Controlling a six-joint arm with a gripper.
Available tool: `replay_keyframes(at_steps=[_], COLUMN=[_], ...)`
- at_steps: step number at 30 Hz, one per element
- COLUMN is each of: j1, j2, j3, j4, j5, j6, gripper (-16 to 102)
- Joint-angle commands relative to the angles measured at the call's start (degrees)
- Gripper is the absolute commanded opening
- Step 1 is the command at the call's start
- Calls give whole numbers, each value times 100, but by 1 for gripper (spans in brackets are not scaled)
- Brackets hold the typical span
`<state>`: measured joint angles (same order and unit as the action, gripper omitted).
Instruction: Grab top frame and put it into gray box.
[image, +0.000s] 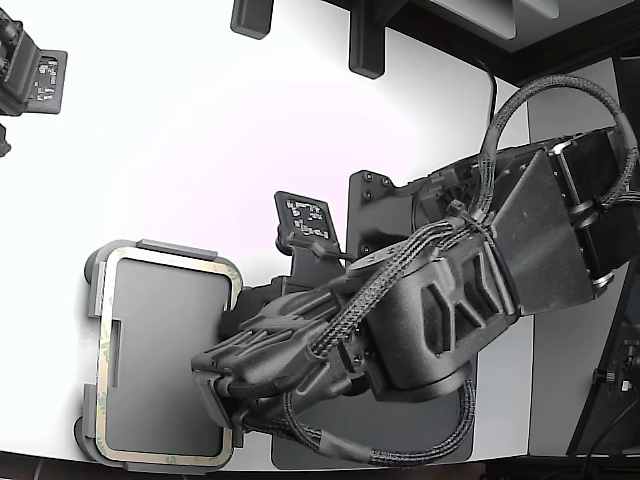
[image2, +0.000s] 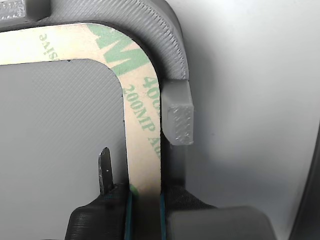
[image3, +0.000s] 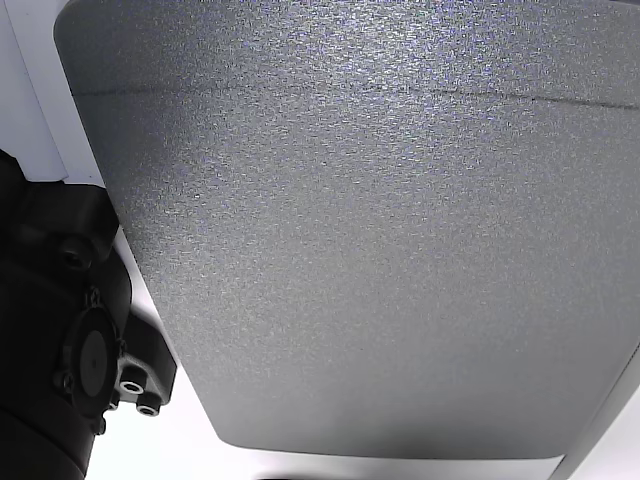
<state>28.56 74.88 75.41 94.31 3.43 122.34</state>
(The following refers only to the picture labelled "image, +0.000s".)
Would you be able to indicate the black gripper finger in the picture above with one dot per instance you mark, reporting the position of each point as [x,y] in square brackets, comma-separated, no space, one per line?
[215,400]

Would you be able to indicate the black ribbed gripper body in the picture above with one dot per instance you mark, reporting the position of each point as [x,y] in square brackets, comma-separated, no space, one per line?
[290,345]

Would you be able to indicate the tan adhesive-backed frame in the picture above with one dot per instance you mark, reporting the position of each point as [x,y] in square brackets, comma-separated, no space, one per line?
[103,400]

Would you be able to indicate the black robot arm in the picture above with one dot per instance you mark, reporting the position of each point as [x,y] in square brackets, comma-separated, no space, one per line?
[535,240]

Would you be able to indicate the gray plastic box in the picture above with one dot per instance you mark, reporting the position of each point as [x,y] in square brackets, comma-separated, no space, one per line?
[165,350]

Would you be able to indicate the black fiducial marker plate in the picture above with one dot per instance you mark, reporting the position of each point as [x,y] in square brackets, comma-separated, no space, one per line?
[307,220]

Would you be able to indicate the black textured mat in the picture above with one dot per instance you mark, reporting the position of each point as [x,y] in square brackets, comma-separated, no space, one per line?
[440,440]

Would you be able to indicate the dark furniture ledge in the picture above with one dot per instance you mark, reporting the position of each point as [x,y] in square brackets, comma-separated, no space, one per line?
[550,45]

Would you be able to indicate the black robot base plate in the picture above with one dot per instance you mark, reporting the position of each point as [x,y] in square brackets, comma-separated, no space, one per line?
[375,215]

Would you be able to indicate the tall black post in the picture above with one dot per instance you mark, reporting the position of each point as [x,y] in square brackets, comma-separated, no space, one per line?
[367,45]

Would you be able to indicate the short black post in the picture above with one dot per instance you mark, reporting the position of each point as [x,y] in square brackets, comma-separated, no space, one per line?
[250,17]

